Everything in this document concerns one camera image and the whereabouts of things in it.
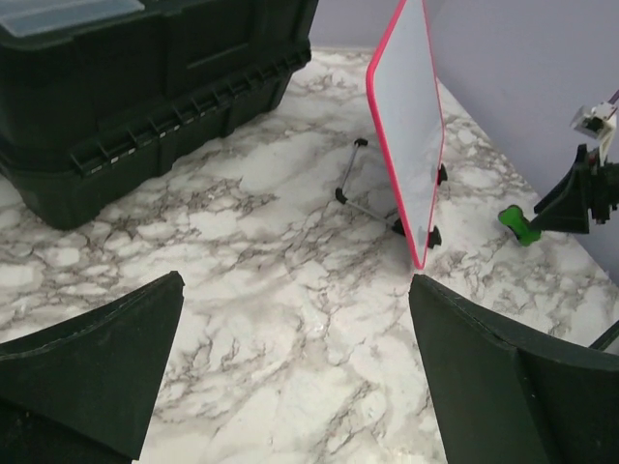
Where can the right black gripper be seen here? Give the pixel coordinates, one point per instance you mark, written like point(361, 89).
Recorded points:
point(584, 191)

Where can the black plastic toolbox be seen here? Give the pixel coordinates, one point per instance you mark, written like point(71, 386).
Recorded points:
point(98, 97)

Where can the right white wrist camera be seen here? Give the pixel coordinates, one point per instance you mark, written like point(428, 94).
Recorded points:
point(599, 123)

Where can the green black whiteboard eraser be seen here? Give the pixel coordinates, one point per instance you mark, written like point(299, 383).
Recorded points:
point(513, 218)

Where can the whiteboard wire stand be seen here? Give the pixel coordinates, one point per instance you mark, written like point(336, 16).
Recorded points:
point(364, 186)

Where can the pink framed whiteboard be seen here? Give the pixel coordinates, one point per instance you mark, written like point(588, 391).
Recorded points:
point(405, 107)

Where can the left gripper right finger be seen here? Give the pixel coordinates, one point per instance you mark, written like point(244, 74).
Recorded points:
point(503, 392)

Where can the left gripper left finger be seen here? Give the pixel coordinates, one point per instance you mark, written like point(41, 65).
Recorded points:
point(84, 390)

